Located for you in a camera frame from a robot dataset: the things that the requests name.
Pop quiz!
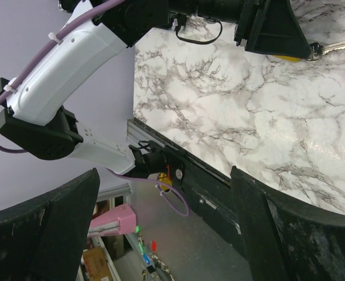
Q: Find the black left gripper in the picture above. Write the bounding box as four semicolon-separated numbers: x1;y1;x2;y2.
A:
234;0;311;59

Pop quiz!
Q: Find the silver metal key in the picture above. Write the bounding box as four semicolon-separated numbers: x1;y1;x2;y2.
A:
306;41;345;63

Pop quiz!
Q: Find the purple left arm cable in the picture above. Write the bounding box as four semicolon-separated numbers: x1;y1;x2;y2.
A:
0;0;190;217

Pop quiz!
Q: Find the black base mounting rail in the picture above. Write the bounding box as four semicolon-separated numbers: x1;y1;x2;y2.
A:
126;118;245;256

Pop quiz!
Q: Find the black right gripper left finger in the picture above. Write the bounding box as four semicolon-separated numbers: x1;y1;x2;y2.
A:
0;169;100;280

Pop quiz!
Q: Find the pink plastic wedge block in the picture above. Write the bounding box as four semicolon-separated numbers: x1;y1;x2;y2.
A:
87;204;137;237

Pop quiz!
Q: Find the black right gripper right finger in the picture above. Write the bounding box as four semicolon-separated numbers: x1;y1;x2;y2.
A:
230;167;345;280

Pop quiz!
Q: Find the yellow plastic key tag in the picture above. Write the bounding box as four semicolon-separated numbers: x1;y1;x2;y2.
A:
274;55;301;63

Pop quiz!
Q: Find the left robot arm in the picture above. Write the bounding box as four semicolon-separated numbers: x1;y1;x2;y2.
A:
0;1;313;178

